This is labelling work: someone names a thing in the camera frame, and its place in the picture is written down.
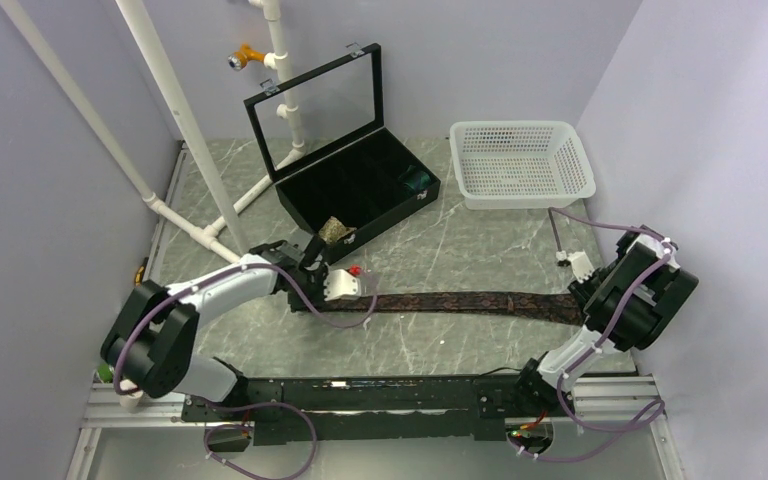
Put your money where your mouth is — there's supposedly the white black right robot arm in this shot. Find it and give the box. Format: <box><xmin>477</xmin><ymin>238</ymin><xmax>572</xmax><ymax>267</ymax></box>
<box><xmin>510</xmin><ymin>230</ymin><xmax>699</xmax><ymax>415</ymax></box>

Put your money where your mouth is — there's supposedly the aluminium table frame rail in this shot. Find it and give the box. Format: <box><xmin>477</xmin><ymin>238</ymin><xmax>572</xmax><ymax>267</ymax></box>
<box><xmin>65</xmin><ymin>142</ymin><xmax>690</xmax><ymax>480</ymax></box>

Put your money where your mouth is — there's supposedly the navy orange paisley tie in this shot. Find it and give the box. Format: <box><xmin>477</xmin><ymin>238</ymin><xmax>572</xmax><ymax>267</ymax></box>
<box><xmin>317</xmin><ymin>291</ymin><xmax>586</xmax><ymax>326</ymax></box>

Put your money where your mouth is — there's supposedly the rolled gold tie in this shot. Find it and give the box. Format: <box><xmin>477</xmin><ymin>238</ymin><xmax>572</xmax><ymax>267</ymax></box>
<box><xmin>318</xmin><ymin>216</ymin><xmax>356</xmax><ymax>246</ymax></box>

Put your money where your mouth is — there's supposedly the rolled teal tie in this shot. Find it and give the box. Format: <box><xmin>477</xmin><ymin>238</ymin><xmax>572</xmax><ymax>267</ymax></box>
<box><xmin>399</xmin><ymin>166</ymin><xmax>432</xmax><ymax>194</ymax></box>

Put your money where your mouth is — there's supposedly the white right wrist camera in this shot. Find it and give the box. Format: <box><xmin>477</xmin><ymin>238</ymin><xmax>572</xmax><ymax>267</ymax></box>
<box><xmin>555</xmin><ymin>250</ymin><xmax>595</xmax><ymax>283</ymax></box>

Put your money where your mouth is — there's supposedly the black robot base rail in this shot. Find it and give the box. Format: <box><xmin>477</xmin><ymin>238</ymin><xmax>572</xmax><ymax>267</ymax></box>
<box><xmin>181</xmin><ymin>367</ymin><xmax>573</xmax><ymax>446</ymax></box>

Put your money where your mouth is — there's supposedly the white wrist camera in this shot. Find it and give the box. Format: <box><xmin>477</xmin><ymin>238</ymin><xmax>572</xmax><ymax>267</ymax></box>
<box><xmin>323</xmin><ymin>269</ymin><xmax>364</xmax><ymax>302</ymax></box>
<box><xmin>555</xmin><ymin>250</ymin><xmax>595</xmax><ymax>283</ymax></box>

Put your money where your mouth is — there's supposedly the orange webcam on pipe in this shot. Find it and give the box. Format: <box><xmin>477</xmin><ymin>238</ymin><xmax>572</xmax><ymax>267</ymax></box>
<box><xmin>227</xmin><ymin>43</ymin><xmax>266</xmax><ymax>71</ymax></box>

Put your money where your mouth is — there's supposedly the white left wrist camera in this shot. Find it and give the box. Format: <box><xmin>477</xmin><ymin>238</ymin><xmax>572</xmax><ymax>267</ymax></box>
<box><xmin>323</xmin><ymin>269</ymin><xmax>364</xmax><ymax>302</ymax></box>

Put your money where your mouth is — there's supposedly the white plastic mesh basket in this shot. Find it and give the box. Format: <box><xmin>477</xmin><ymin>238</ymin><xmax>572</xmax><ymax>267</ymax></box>
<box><xmin>449</xmin><ymin>120</ymin><xmax>596</xmax><ymax>211</ymax></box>

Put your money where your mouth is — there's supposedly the black tie storage box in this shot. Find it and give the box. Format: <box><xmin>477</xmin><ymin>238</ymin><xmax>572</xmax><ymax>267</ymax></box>
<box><xmin>243</xmin><ymin>43</ymin><xmax>441</xmax><ymax>263</ymax></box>

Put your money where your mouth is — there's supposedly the white pvc pipe frame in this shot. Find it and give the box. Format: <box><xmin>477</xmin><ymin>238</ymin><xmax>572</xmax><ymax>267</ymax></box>
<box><xmin>0</xmin><ymin>0</ymin><xmax>309</xmax><ymax>266</ymax></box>

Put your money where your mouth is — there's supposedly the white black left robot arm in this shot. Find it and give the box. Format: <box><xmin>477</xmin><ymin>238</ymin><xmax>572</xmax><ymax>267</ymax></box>
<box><xmin>100</xmin><ymin>232</ymin><xmax>328</xmax><ymax>420</ymax></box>

